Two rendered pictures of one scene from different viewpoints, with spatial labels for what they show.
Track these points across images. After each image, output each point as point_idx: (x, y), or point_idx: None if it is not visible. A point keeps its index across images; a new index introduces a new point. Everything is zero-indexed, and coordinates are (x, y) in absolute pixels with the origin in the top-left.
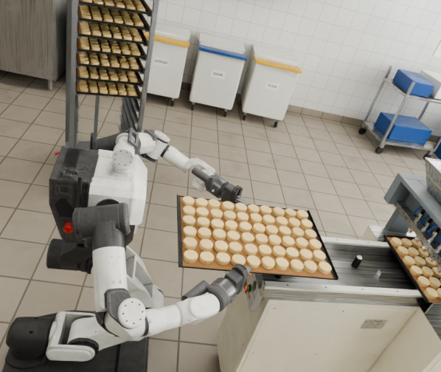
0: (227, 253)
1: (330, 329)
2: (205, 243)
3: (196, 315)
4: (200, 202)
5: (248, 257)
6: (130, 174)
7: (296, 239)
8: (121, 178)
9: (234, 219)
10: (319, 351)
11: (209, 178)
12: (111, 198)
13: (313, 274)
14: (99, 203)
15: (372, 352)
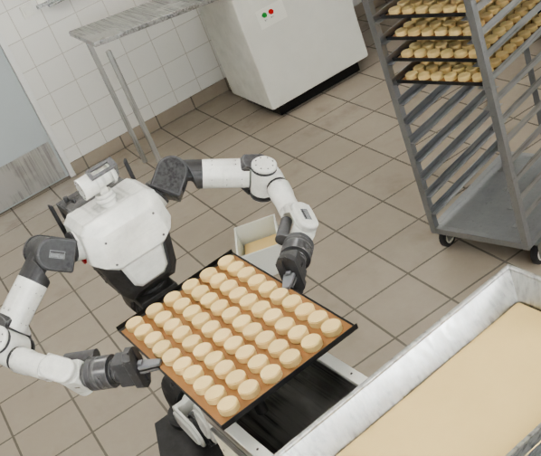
0: (171, 337)
1: None
2: (160, 316)
3: (40, 371)
4: (231, 267)
5: (171, 348)
6: (106, 210)
7: (256, 355)
8: (93, 213)
9: (236, 301)
10: None
11: (276, 235)
12: (71, 232)
13: (207, 407)
14: (65, 235)
15: None
